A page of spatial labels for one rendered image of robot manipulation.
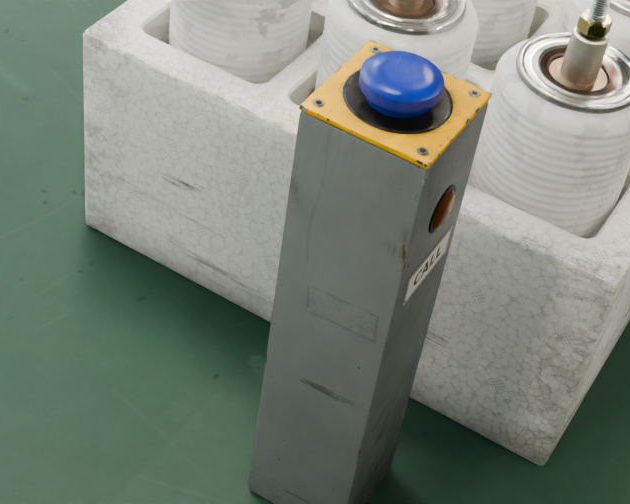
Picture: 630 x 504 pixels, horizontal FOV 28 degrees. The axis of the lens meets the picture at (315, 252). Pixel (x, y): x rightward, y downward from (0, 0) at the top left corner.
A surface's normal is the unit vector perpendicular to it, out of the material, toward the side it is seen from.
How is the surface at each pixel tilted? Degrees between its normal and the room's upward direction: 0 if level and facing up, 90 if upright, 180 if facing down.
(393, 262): 90
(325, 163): 90
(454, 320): 90
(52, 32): 0
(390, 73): 0
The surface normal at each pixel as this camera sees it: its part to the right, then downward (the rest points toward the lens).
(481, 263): -0.51, 0.56
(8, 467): 0.11, -0.71
